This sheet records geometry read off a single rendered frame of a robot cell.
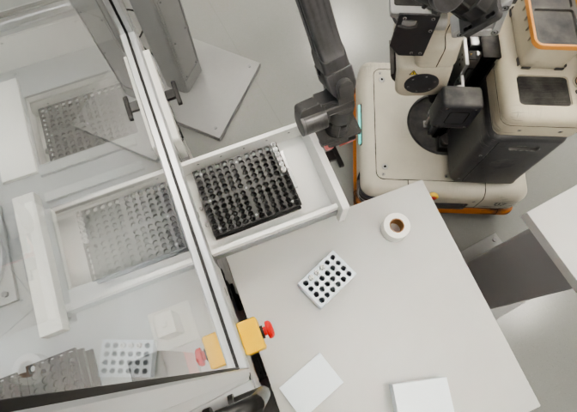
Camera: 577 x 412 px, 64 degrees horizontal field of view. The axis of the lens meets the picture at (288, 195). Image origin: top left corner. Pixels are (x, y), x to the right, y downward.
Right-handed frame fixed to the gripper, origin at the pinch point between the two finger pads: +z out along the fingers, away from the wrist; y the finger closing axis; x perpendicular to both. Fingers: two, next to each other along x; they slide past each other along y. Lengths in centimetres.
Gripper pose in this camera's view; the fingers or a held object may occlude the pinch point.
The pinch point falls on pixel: (332, 144)
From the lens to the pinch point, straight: 118.1
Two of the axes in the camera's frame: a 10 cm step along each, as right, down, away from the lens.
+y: -9.3, 3.4, -1.3
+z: 0.0, 3.5, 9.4
